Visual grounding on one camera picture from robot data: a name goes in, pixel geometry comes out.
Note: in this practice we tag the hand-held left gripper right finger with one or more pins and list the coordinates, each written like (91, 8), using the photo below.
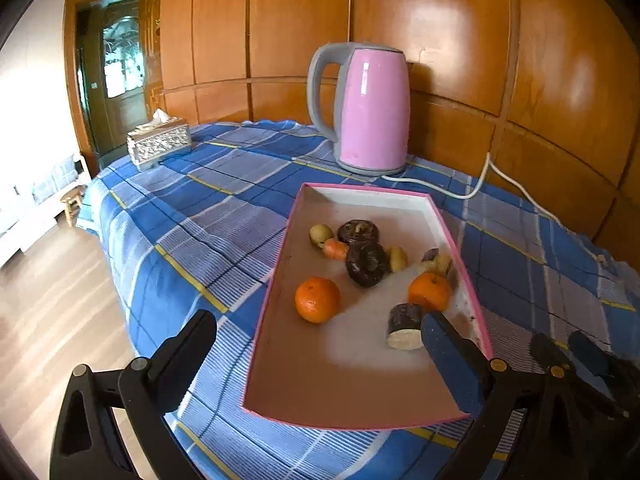
(452, 360)

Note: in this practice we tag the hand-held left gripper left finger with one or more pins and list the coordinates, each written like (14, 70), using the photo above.
(191, 344)

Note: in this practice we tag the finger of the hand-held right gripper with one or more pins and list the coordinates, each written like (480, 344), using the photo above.
(550, 352)
(592, 355)

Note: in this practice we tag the dark skinned cut cylinder piece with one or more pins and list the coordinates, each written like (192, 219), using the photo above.
(405, 328)

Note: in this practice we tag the orange tangerine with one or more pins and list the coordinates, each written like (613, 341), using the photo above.
(430, 291)
(317, 300)

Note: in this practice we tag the small yellow fruit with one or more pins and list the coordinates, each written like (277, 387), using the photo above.
(397, 258)
(320, 234)

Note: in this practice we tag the pink rimmed cardboard tray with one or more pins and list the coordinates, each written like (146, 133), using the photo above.
(325, 365)

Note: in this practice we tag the dark brown round fruit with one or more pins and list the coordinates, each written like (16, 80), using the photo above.
(367, 263)
(357, 231)

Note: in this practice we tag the small carrot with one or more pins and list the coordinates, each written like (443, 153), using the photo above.
(335, 248)

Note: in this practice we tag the blue plaid tablecloth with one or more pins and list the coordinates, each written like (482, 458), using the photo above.
(200, 220)

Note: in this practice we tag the small wooden stool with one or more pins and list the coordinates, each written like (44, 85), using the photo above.
(74, 205)

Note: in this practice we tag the silver patterned tissue box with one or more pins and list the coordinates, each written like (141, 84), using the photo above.
(160, 145)

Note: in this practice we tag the light sofa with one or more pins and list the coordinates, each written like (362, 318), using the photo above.
(30, 210)

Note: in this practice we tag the pink electric kettle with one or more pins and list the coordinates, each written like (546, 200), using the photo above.
(375, 110)

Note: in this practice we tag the dark wooden glass door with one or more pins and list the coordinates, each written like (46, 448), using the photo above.
(115, 70)

